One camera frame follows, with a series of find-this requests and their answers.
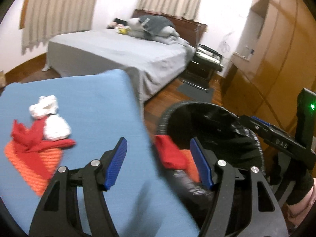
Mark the yellow toy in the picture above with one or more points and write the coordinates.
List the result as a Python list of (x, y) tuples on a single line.
[(123, 30)]

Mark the wooden wardrobe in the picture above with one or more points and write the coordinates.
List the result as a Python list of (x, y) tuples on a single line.
[(283, 63)]

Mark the pink items on bed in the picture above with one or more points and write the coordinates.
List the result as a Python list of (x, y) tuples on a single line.
[(117, 23)]

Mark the beige curtain left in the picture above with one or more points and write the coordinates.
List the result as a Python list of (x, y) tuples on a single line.
[(45, 19)]

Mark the grey floor mat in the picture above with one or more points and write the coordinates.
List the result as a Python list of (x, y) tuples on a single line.
[(196, 93)]

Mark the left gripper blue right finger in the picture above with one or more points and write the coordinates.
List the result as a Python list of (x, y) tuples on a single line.
[(204, 169)]

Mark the red glove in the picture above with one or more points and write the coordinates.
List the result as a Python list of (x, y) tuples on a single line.
[(29, 143)]

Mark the small orange knitted cloth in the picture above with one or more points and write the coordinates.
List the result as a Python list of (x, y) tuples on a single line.
[(191, 168)]

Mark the grey pillow pile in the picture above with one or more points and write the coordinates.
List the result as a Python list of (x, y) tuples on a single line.
[(167, 36)]

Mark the white cloth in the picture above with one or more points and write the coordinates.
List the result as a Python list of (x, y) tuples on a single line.
[(56, 128), (47, 105)]

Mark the red cloth strip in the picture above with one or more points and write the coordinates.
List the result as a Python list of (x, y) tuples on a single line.
[(169, 154)]

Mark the grey bed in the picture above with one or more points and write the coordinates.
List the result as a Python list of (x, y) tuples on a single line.
[(150, 65)]

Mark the blue blanket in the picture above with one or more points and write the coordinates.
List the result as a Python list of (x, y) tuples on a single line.
[(101, 109)]

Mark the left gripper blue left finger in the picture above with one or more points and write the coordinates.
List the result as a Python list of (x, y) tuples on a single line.
[(113, 162)]

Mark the dark grey garment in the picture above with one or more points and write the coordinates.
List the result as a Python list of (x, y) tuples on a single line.
[(154, 25)]

